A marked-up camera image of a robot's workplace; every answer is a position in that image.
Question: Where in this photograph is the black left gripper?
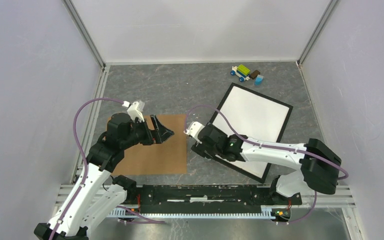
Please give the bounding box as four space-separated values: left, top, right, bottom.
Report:
121 114 174 150

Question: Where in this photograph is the brown cardboard backing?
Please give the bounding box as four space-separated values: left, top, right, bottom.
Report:
111 114 187 177

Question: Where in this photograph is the black picture frame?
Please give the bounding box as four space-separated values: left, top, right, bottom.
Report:
191 82 294 184

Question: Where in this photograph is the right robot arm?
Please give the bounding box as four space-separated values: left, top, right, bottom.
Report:
184 121 342 204

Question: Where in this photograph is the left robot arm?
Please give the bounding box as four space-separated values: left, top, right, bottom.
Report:
34 113 175 240

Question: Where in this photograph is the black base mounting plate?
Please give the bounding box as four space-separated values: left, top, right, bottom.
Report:
122 184 303 214

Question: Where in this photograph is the blue toy brick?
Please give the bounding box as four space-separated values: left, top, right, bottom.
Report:
254 74 264 86

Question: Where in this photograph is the toy brick car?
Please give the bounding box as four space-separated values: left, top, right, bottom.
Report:
230 64 251 83

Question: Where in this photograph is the brown toy brick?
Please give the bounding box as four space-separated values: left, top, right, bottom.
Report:
249 70 261 80

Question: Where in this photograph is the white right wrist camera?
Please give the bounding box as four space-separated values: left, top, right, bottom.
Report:
183 121 205 144

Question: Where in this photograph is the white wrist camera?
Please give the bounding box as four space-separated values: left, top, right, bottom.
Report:
183 121 205 144
122 100 145 123

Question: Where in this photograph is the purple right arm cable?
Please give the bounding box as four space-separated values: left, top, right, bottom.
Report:
184 104 349 226

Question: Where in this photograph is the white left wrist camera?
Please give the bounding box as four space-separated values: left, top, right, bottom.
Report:
122 100 145 123

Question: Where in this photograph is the aluminium rail frame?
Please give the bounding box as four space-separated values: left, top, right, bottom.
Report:
44 0 349 240

